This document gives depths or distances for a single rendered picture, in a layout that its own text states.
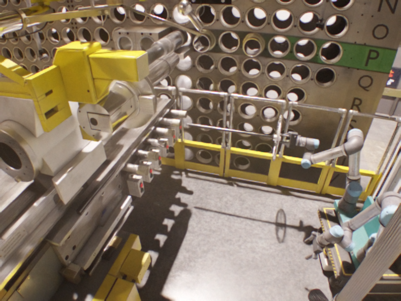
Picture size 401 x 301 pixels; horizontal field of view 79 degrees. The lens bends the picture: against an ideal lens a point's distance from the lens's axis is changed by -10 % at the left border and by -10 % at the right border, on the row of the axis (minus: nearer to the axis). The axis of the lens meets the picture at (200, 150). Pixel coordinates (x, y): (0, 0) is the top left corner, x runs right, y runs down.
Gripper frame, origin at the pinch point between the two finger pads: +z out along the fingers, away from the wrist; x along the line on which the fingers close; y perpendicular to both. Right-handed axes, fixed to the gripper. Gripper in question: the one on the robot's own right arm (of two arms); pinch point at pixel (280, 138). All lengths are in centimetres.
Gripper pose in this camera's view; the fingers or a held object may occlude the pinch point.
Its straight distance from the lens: 229.0
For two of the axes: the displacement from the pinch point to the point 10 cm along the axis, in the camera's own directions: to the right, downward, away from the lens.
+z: -9.6, -1.6, 2.2
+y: -2.7, 4.0, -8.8
